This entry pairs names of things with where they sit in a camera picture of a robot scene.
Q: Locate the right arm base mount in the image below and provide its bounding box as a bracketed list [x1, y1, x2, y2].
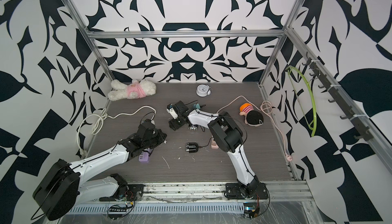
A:
[224, 177, 269, 199]

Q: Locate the teal usb charger plug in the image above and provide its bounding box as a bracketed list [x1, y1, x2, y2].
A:
[193, 103, 206, 110]

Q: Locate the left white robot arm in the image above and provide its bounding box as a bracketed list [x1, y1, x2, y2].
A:
[33, 119, 167, 221]

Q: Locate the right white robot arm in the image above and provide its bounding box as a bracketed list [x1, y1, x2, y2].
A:
[166, 101, 259, 195]

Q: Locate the black wall hook rack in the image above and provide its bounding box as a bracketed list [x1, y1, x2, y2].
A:
[304, 52, 376, 141]

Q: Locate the purple power strip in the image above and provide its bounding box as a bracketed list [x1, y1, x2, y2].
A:
[138, 148, 153, 163]

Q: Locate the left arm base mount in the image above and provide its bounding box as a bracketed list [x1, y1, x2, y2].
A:
[99, 174, 145, 202]

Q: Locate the aluminium frame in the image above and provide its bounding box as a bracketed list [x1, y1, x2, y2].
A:
[50, 0, 392, 194]

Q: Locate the green plastic hanger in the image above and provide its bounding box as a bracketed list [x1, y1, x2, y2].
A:
[285, 65, 317, 137]

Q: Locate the pink power strip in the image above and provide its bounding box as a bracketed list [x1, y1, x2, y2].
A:
[211, 137, 219, 149]

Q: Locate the white plush toy pink outfit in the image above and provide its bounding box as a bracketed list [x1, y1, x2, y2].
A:
[108, 80, 157, 101]

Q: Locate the white power strip cable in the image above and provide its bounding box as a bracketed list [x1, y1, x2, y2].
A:
[76, 105, 157, 157]

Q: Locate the pink power strip cable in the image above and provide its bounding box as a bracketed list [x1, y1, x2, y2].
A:
[216, 95, 293, 162]

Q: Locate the small white alarm clock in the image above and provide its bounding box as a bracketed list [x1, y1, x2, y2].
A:
[196, 84, 211, 97]

